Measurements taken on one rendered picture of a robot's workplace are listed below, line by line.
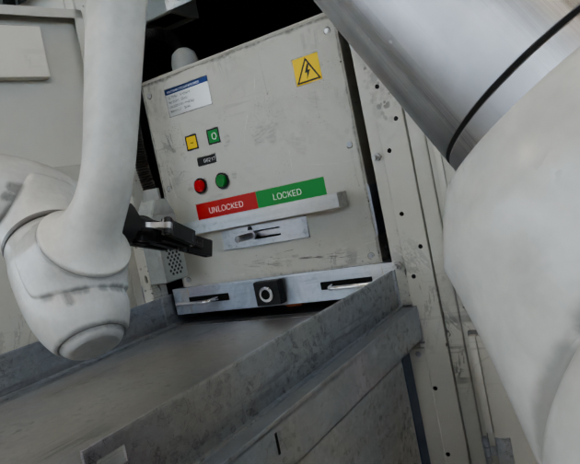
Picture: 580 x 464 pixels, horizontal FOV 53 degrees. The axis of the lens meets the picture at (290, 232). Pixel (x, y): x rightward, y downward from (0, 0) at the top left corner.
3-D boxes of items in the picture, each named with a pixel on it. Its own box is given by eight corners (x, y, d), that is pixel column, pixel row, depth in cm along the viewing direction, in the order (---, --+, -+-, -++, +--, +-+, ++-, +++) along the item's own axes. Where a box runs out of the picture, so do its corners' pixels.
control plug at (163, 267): (167, 284, 120) (149, 200, 120) (150, 285, 123) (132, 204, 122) (191, 275, 127) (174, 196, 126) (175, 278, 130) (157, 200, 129)
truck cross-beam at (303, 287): (399, 294, 106) (392, 261, 106) (177, 315, 134) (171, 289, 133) (408, 287, 110) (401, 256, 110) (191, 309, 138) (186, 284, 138)
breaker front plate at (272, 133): (380, 271, 107) (330, 12, 105) (182, 295, 132) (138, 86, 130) (383, 270, 108) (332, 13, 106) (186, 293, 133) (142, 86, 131)
